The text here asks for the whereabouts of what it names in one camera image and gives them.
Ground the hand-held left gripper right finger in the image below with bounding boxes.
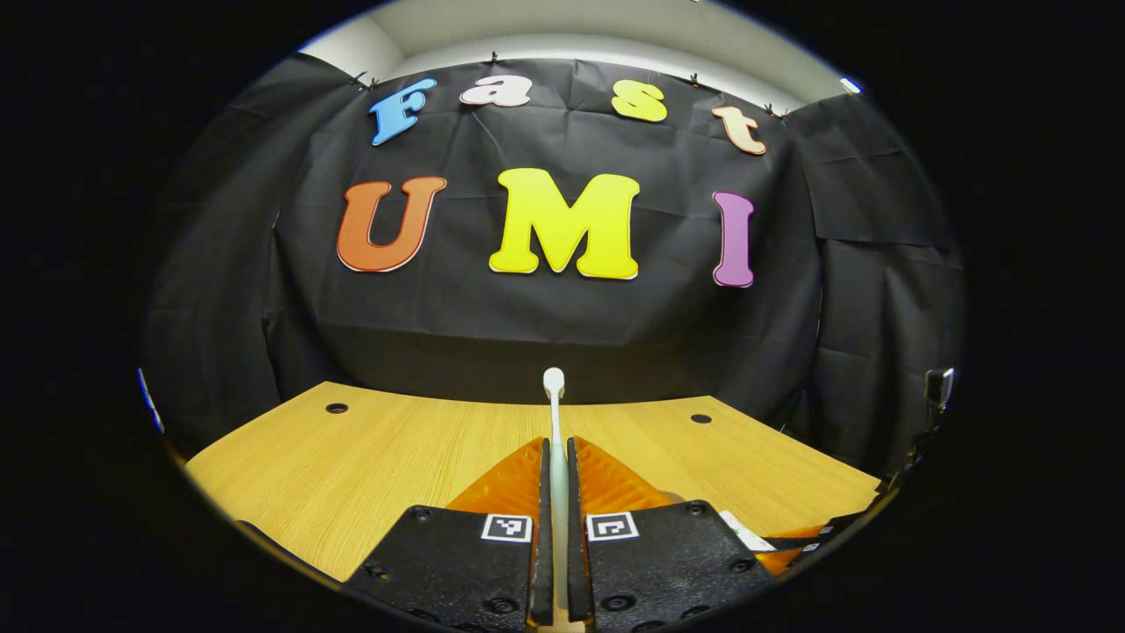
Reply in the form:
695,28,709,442
566,436,781,633

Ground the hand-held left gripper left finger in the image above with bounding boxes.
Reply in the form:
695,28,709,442
341,437,556,633

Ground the white toothbrush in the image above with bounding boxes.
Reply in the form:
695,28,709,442
542,367,570,616

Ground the wooden desktop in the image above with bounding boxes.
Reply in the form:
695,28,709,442
185,381,882,588

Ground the black backdrop cloth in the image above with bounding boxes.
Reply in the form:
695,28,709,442
141,53,968,480

